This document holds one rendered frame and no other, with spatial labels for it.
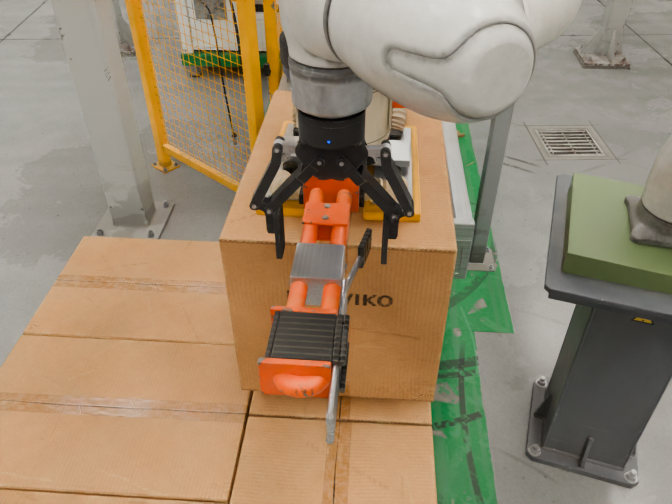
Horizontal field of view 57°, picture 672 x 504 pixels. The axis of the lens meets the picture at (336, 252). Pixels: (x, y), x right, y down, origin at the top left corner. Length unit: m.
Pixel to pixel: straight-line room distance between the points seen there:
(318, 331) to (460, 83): 0.31
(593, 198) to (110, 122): 1.82
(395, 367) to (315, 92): 0.71
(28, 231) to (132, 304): 1.44
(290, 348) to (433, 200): 0.58
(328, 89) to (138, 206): 2.23
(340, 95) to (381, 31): 0.16
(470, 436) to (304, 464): 0.85
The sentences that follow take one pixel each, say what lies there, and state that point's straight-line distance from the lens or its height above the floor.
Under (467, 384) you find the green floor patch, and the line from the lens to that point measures 2.16.
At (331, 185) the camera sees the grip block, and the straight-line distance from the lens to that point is 0.89.
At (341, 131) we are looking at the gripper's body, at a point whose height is 1.34.
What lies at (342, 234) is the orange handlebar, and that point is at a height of 1.16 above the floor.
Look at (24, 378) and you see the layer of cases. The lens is 1.60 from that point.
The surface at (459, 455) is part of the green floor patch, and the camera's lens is 1.99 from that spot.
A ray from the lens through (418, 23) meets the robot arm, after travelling 0.47.
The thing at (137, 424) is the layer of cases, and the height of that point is 0.54.
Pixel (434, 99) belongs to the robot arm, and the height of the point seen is 1.45.
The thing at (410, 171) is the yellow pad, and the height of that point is 1.04.
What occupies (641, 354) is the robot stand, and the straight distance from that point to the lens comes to 1.73.
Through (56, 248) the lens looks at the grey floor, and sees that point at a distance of 2.91.
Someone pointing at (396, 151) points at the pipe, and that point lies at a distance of 1.19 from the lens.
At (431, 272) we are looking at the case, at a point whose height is 0.97.
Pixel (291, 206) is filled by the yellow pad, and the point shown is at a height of 1.04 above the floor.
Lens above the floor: 1.65
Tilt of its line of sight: 39 degrees down
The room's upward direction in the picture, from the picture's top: straight up
